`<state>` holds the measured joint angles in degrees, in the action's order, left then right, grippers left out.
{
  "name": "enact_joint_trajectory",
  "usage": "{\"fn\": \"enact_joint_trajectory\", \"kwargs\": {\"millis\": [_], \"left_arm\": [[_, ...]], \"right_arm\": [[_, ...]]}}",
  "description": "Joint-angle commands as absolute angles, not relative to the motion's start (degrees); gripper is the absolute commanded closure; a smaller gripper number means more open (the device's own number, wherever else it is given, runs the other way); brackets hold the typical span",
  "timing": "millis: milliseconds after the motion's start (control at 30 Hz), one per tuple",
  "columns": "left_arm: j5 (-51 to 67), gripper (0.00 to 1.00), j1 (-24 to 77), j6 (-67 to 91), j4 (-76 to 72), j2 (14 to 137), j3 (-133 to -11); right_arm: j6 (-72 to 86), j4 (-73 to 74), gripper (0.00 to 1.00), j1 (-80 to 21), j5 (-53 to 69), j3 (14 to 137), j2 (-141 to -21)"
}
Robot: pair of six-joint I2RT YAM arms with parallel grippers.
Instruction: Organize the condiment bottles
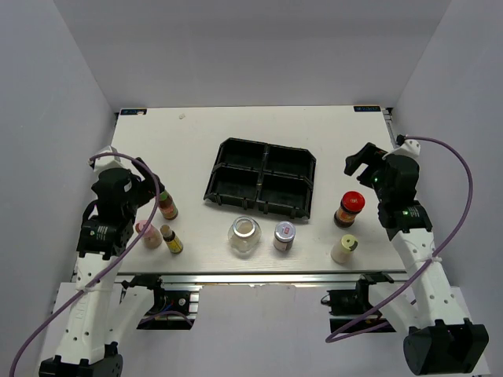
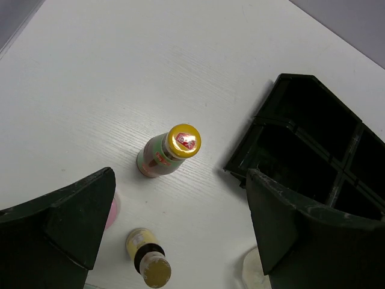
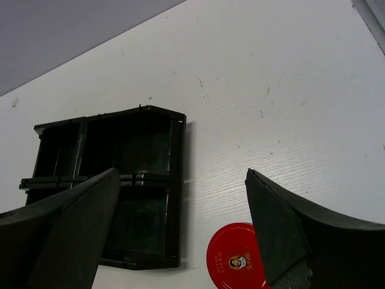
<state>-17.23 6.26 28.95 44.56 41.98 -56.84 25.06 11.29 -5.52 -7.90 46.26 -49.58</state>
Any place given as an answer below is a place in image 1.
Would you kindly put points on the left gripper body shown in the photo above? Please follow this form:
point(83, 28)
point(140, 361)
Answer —
point(143, 190)

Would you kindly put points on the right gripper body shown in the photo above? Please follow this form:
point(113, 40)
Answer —
point(380, 189)

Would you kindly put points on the dark sauce jar red lid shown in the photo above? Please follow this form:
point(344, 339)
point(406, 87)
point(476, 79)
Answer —
point(351, 204)

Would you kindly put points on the red sauce bottle yellow cap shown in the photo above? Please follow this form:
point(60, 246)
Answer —
point(167, 206)

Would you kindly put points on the pink cap spice shaker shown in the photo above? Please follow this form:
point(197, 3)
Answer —
point(151, 236)

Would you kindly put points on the yellow label bottle beige cap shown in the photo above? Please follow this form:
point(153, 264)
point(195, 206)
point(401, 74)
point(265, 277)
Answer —
point(170, 238)

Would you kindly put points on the yellow cap spice shaker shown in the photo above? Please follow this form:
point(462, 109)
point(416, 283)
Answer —
point(342, 251)

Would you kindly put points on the small jar silver lid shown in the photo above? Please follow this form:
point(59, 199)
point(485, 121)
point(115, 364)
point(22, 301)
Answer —
point(284, 235)

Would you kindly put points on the clear glass jar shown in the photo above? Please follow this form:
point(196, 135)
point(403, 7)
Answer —
point(244, 236)

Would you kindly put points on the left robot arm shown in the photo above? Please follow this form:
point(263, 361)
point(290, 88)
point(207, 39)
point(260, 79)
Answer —
point(90, 343)

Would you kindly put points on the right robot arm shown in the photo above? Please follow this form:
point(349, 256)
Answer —
point(439, 337)

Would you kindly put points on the right blue table sticker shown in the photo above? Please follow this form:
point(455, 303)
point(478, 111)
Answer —
point(367, 108)

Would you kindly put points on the blue table sticker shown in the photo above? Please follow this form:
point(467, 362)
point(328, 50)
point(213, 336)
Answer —
point(133, 111)
point(367, 108)

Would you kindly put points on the left blue table sticker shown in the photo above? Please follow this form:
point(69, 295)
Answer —
point(133, 111)

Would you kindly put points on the black four-compartment tray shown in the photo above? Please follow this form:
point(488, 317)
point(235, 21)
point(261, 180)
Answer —
point(273, 179)

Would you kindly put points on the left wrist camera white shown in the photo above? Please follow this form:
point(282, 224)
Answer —
point(107, 159)

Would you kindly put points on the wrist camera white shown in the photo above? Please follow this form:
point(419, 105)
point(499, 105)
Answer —
point(407, 147)
point(107, 159)

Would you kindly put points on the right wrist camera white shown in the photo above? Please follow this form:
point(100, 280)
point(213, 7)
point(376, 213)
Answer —
point(407, 147)

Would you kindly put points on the aluminium table edge rail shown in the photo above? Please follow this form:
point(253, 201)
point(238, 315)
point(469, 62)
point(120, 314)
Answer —
point(261, 278)

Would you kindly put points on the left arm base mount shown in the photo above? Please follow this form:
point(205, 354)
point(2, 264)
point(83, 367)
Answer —
point(172, 308)

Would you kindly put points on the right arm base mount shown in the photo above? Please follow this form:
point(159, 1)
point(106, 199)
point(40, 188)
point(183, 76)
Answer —
point(347, 304)

